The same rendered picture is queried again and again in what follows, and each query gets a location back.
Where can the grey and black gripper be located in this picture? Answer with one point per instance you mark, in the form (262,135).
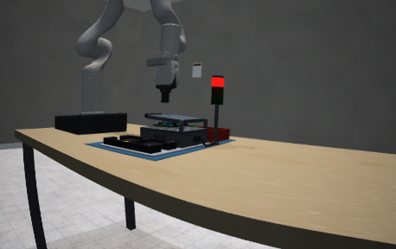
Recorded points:
(165,76)

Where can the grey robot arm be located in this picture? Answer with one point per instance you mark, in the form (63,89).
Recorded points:
(92,46)

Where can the red bin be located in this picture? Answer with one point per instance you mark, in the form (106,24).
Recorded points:
(223,134)

